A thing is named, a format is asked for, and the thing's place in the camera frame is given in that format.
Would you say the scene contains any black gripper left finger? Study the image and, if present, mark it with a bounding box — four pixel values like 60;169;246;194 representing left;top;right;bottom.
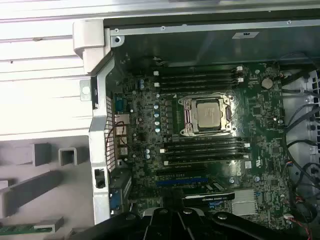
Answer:
91;189;181;240

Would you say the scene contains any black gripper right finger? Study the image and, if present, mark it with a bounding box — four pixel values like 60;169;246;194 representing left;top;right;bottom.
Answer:
174;189;310;240

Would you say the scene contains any green RAM stick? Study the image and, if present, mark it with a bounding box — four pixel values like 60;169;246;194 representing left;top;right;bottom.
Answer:
0;224;36;235

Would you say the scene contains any black graphics card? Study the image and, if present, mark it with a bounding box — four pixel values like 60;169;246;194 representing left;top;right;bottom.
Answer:
109;174;236;211

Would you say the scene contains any blue expansion slot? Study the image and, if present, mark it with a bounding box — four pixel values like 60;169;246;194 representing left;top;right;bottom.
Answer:
156;177;210;185

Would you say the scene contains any silver finned chipset heatsink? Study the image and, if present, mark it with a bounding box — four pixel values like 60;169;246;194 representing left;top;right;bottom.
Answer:
231;189;259;216

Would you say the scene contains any black expansion slot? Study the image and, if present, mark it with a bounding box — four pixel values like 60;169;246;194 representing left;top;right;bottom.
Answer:
156;169;209;177

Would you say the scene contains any grey plastic parts rack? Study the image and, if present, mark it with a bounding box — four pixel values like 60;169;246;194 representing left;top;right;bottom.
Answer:
0;134;91;240

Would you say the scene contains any silver rear port block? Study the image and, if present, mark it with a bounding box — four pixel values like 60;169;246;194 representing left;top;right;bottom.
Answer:
114;114;131;125
114;124;130;137

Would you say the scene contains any silver CPU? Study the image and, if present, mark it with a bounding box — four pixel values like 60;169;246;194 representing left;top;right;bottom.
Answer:
196;101;224;131

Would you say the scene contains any black CPU socket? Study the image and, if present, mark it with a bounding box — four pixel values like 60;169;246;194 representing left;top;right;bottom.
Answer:
177;93;236;138

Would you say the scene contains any green motherboard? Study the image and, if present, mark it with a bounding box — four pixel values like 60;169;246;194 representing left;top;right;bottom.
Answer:
109;59;293;226

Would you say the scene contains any blue serial port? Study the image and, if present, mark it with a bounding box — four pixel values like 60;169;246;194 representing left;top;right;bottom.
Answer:
115;96;126;112

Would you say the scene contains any silver coin battery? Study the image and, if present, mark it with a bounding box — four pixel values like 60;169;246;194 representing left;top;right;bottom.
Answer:
261;77;274;90

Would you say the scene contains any grey metal PC case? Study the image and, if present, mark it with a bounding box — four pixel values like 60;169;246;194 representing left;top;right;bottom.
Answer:
72;17;320;240

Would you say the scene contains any thin wire locking lever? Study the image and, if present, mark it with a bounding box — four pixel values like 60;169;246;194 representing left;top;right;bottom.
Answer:
199;91;233;97
187;133;227;139

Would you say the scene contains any metal socket cover frame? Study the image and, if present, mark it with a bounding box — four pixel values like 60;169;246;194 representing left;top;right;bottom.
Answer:
183;97;232;137

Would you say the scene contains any black cable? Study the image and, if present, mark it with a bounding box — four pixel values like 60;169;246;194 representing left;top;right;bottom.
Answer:
286;138;320;176
284;101;320;133

